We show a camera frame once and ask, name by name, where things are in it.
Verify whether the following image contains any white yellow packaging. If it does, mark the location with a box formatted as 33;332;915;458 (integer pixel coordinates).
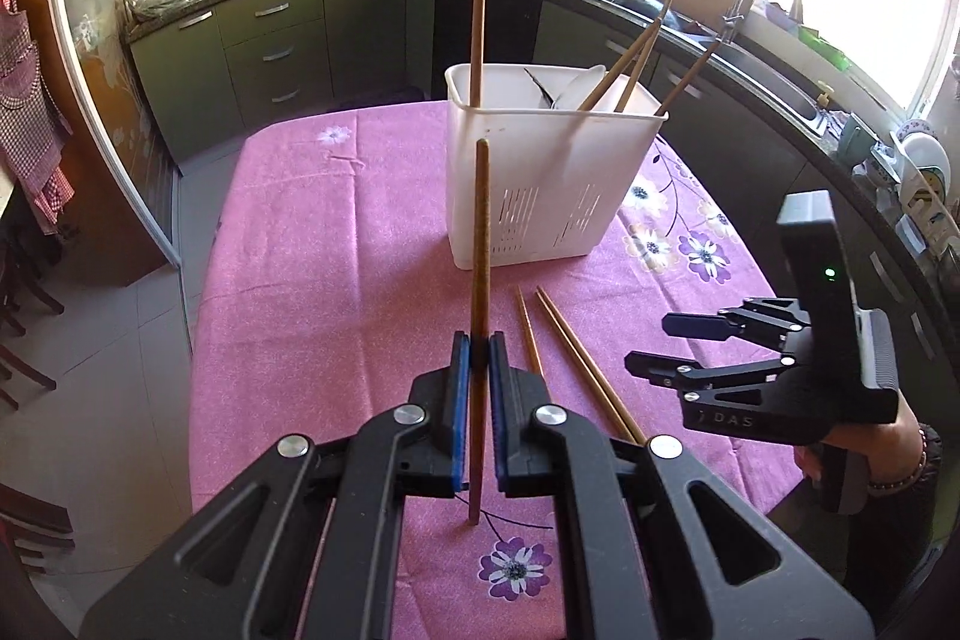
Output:
896;167;950;251

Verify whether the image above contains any wooden chopstick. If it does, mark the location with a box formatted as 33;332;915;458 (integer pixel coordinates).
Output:
656;38;722;118
513;284;548;382
534;286;641;447
538;287;649;442
469;0;487;109
615;0;674;114
576;14;665;112
468;137;493;527

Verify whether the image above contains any purple floral tablecloth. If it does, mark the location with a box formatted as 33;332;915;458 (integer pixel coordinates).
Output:
187;100;815;640

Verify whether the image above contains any white plastic utensil holder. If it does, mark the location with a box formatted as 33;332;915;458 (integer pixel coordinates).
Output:
445;61;670;272

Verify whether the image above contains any patterned ceramic bowl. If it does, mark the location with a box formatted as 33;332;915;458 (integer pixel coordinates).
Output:
892;119;952;184

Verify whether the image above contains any steel double sink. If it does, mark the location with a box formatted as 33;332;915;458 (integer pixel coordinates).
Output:
562;0;830;135

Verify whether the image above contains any checkered apron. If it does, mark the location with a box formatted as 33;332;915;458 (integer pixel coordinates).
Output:
0;0;76;236

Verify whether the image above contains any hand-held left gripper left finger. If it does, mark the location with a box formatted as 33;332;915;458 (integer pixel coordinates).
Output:
79;331;473;640

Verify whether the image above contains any person's right hand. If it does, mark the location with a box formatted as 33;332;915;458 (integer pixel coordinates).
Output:
795;398;923;497

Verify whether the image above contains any green tray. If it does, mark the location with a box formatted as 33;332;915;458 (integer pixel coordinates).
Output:
795;25;852;71

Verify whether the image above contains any green drawer cabinet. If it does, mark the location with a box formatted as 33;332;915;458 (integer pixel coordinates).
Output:
127;0;443;161

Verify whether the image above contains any translucent plastic spoon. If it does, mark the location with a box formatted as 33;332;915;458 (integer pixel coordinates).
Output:
551;64;610;113

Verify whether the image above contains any decorated glass sliding door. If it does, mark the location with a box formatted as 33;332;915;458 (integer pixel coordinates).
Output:
41;0;185;270

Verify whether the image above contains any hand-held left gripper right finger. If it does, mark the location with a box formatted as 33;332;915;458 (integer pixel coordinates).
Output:
487;331;878;640

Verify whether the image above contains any dark round object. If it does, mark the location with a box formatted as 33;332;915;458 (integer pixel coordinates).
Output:
611;0;676;22

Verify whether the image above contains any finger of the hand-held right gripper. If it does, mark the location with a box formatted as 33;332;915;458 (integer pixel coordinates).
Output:
625;350;803;397
662;299;812;348

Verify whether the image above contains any grey green mug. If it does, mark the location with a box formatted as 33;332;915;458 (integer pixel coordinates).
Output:
834;111;882;165

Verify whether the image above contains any dark wooden chair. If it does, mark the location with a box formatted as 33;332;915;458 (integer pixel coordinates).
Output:
0;482;76;573
0;212;65;408

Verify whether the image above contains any beaded bracelet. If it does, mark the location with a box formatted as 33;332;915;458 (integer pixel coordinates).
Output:
866;424;942;498

